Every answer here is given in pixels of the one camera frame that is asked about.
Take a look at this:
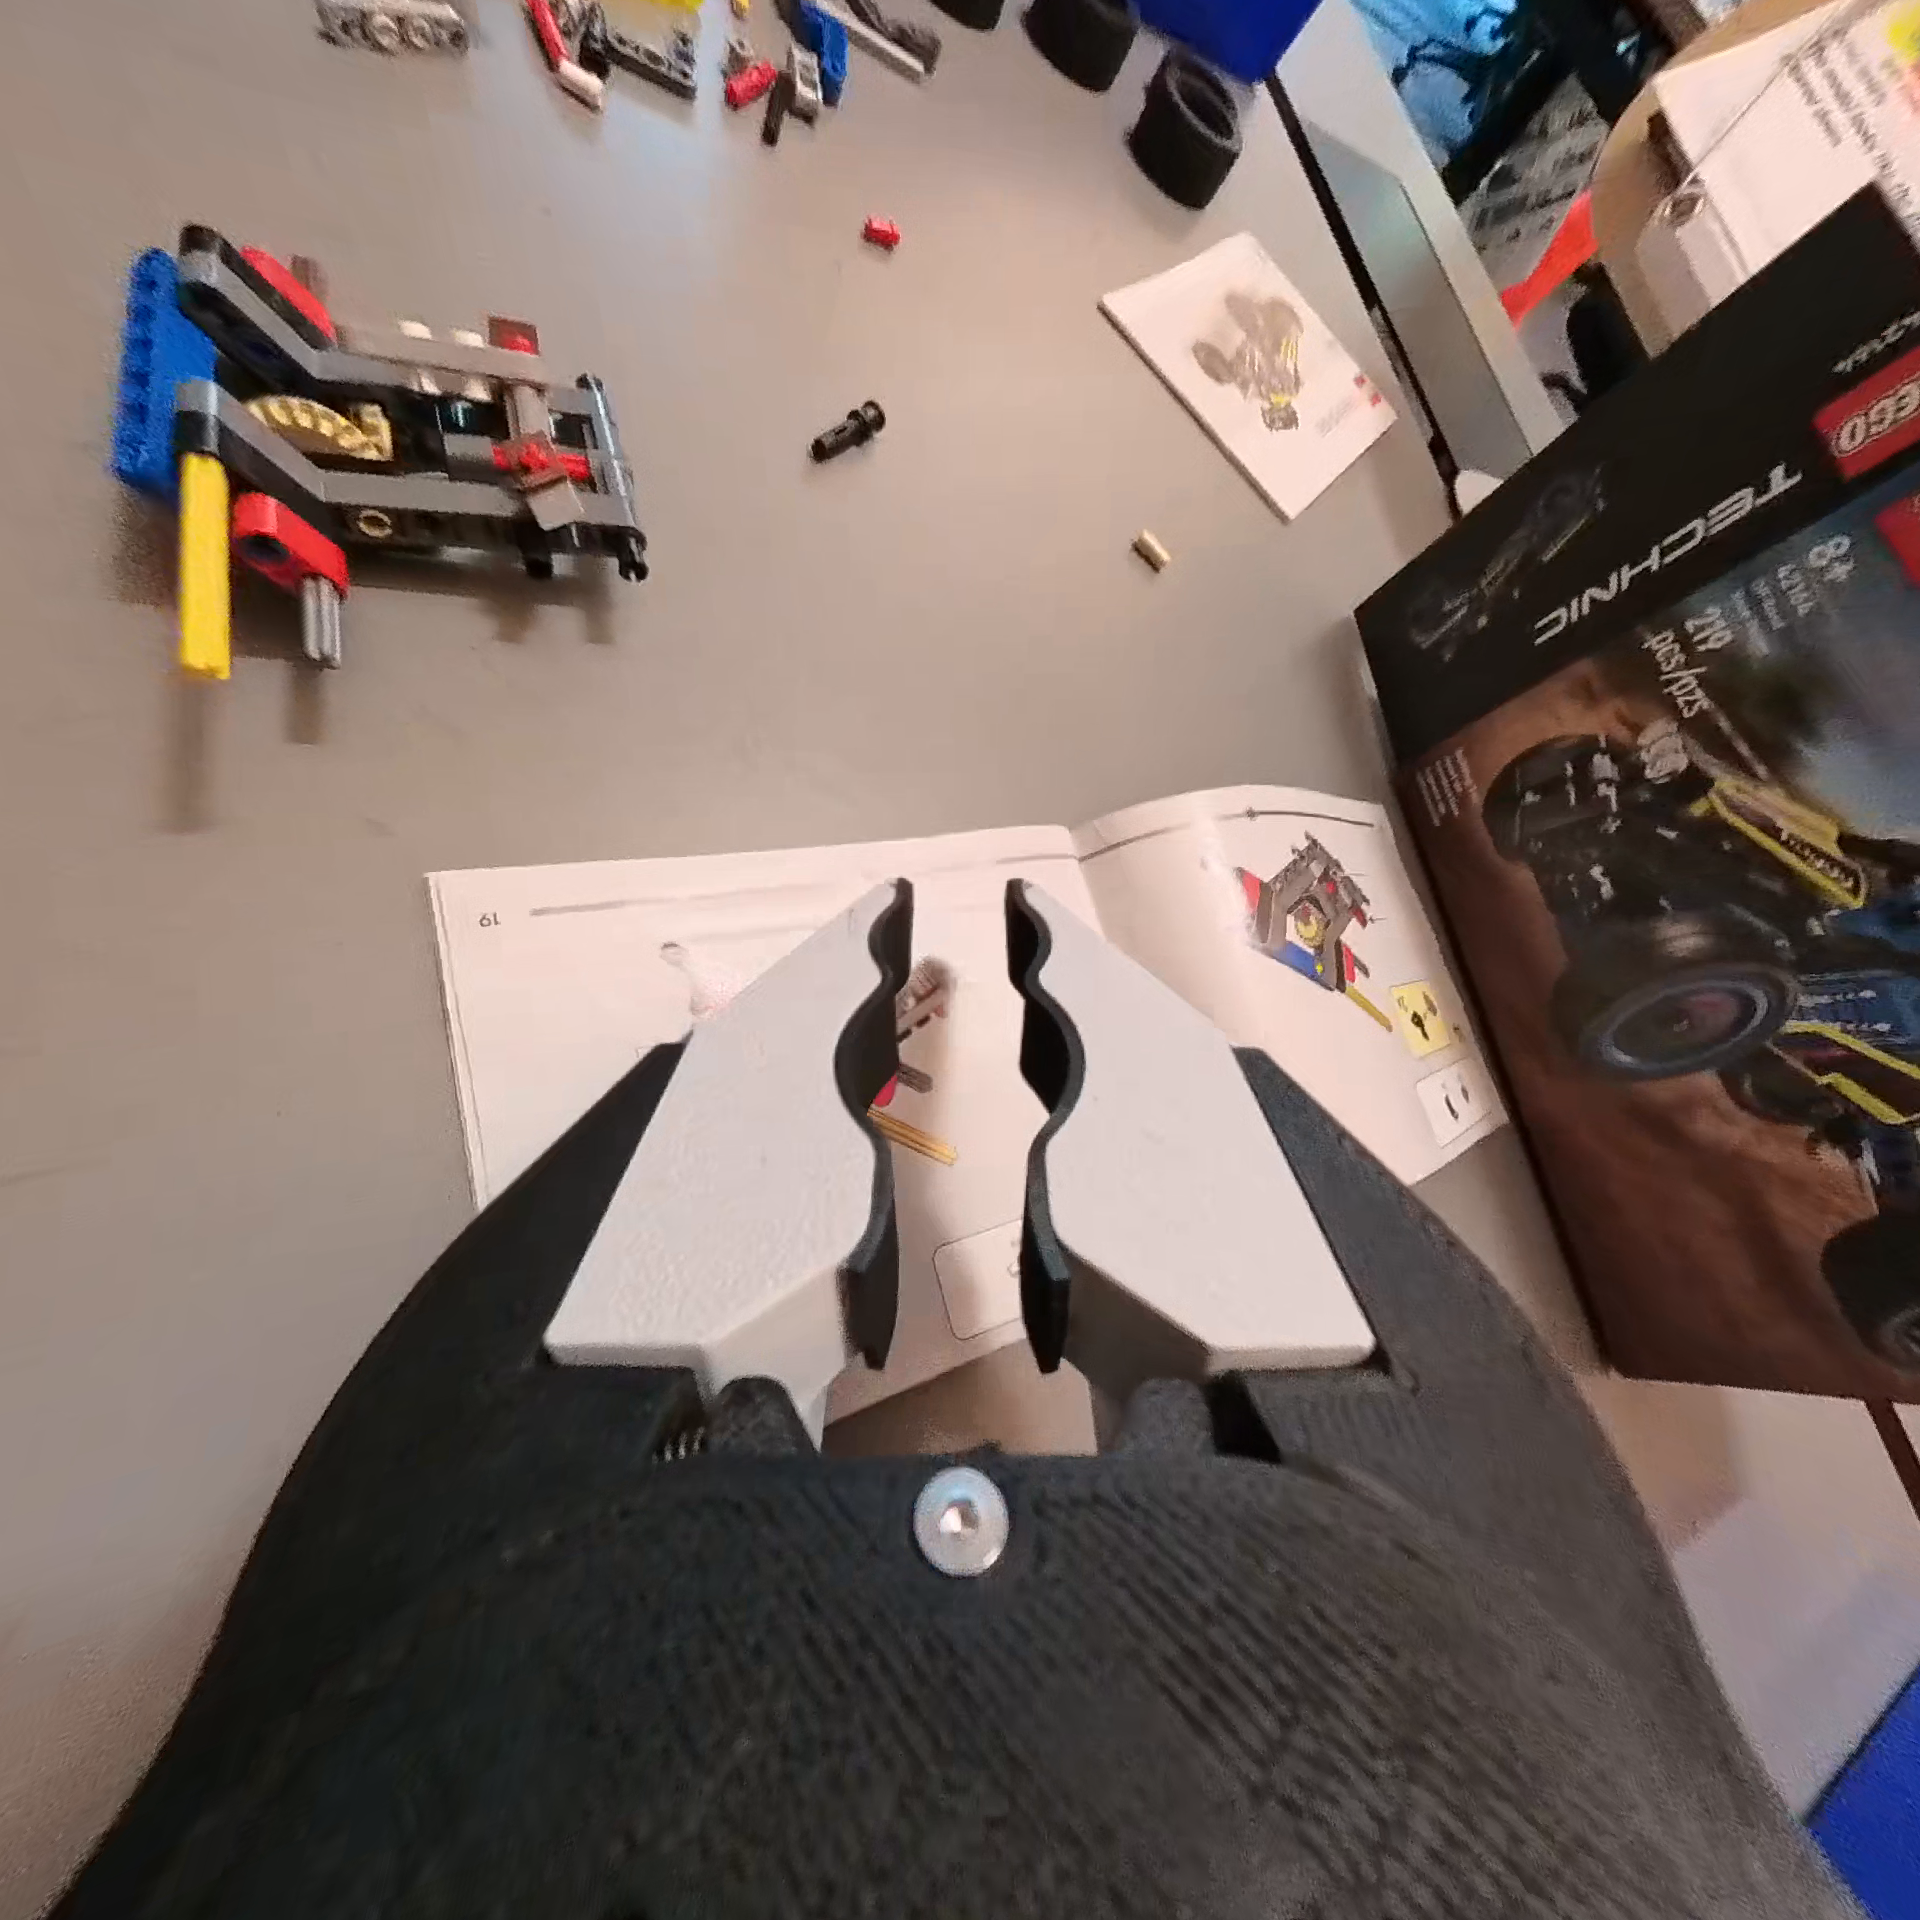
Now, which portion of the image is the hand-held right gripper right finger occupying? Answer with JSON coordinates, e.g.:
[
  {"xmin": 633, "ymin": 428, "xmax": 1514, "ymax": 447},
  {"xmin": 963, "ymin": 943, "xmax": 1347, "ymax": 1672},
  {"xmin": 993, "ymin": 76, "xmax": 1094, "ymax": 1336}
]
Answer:
[{"xmin": 1002, "ymin": 878, "xmax": 1380, "ymax": 1384}]

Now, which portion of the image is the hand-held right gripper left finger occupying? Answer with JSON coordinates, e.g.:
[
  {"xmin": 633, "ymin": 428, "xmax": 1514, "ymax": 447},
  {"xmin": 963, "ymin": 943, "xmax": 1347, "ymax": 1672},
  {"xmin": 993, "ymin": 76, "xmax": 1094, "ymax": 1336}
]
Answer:
[{"xmin": 541, "ymin": 878, "xmax": 917, "ymax": 1374}]

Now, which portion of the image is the partly built lego chassis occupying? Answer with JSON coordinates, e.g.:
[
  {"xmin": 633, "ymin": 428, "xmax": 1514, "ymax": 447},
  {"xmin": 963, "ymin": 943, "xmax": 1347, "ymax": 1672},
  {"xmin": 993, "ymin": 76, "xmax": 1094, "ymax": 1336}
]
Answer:
[{"xmin": 113, "ymin": 223, "xmax": 655, "ymax": 686}]

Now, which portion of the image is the black lego set box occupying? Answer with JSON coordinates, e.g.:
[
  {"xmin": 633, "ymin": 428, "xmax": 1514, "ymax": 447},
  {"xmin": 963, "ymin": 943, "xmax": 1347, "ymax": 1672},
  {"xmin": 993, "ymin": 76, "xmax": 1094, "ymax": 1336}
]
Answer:
[{"xmin": 1350, "ymin": 176, "xmax": 1920, "ymax": 1409}]

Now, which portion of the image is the pile of loose lego pieces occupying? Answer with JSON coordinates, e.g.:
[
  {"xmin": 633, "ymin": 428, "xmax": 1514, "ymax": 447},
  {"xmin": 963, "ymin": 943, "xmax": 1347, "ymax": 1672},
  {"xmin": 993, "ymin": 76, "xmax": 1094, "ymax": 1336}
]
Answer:
[{"xmin": 310, "ymin": 0, "xmax": 950, "ymax": 154}]

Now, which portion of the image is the open instruction booklet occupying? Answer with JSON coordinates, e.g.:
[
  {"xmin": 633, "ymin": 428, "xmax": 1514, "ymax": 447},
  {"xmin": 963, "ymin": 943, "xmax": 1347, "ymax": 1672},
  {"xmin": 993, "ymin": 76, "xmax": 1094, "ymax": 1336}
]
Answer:
[{"xmin": 423, "ymin": 783, "xmax": 1511, "ymax": 1431}]

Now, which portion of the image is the closed instruction booklet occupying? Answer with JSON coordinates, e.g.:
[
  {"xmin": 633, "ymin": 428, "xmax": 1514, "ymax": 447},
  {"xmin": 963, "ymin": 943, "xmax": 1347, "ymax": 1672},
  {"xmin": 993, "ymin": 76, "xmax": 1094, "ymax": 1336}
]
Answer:
[{"xmin": 1097, "ymin": 228, "xmax": 1402, "ymax": 526}]

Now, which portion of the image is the blue plastic object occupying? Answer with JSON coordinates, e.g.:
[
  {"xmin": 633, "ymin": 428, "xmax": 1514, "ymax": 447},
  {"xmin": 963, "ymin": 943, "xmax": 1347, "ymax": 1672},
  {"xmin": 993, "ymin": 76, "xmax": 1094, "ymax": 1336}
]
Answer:
[{"xmin": 1796, "ymin": 1678, "xmax": 1920, "ymax": 1920}]

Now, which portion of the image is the dark flat panel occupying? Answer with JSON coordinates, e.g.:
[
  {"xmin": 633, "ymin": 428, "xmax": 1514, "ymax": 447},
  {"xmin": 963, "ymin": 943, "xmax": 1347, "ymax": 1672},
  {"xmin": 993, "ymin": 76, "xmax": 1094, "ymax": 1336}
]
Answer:
[{"xmin": 1267, "ymin": 67, "xmax": 1571, "ymax": 502}]

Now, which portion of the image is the orange plastic object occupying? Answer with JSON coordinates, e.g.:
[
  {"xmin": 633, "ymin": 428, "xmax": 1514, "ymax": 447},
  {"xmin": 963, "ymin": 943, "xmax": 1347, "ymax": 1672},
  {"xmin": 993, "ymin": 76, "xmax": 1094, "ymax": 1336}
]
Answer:
[{"xmin": 1497, "ymin": 186, "xmax": 1599, "ymax": 328}]

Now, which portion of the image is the light wooden board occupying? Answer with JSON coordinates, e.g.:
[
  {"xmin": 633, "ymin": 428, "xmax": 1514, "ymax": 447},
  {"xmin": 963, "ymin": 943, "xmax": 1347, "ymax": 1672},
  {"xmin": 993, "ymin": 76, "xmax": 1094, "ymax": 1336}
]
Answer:
[{"xmin": 1586, "ymin": 0, "xmax": 1920, "ymax": 366}]

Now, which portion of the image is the blue storage bin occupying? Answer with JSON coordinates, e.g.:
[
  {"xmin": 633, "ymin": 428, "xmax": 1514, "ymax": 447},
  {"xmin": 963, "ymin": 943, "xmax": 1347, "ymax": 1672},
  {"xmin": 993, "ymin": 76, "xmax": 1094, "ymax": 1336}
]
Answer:
[{"xmin": 1131, "ymin": 0, "xmax": 1331, "ymax": 87}]

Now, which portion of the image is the printed paper sheet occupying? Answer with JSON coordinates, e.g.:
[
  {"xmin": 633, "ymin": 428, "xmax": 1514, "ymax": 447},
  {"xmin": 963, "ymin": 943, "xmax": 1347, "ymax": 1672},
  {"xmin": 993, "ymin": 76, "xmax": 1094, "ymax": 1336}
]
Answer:
[{"xmin": 1649, "ymin": 0, "xmax": 1920, "ymax": 320}]

